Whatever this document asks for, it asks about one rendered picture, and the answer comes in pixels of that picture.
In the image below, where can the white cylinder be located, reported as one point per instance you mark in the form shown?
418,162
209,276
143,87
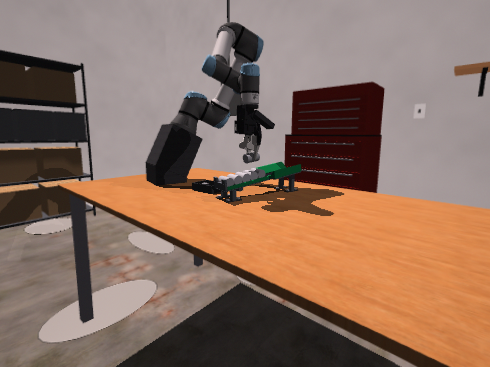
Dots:
249,157

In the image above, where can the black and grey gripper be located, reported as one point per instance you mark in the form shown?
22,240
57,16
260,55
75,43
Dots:
247,124

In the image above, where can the light grey cylinder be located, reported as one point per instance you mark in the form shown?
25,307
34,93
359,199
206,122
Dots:
230,181
246,177
261,173
252,174
237,179

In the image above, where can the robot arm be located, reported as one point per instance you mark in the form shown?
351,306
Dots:
243,76

